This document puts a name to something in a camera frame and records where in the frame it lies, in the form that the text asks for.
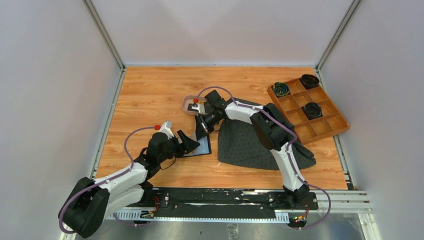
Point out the aluminium frame rail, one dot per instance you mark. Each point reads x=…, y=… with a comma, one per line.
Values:
x=349, y=206

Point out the coiled black belt middle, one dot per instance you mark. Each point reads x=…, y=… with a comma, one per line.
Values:
x=312, y=110

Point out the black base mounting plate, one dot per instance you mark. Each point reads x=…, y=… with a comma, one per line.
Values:
x=223, y=203

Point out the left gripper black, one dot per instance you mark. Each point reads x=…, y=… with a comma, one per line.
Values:
x=187, y=144

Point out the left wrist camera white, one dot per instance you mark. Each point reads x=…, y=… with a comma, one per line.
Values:
x=166, y=128

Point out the pink oval tray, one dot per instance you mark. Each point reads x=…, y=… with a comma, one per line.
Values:
x=189, y=99

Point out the dark grey dotted cloth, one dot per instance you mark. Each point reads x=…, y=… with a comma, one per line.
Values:
x=239, y=145

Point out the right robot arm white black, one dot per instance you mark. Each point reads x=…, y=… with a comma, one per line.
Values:
x=273, y=131

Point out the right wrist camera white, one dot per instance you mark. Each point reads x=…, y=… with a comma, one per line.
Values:
x=202, y=110

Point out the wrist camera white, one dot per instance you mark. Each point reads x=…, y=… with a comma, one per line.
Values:
x=166, y=128
x=202, y=110

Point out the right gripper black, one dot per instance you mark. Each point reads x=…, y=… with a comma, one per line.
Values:
x=201, y=123

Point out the black leather card holder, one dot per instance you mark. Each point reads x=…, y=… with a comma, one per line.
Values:
x=203, y=149

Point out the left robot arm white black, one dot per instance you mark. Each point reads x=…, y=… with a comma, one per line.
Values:
x=112, y=188

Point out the coiled black belt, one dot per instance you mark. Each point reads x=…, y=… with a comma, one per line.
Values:
x=309, y=81
x=312, y=110

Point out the coiled black belt top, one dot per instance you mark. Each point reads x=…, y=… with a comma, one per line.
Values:
x=309, y=81

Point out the brown wooden compartment tray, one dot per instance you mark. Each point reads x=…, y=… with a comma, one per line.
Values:
x=330, y=124

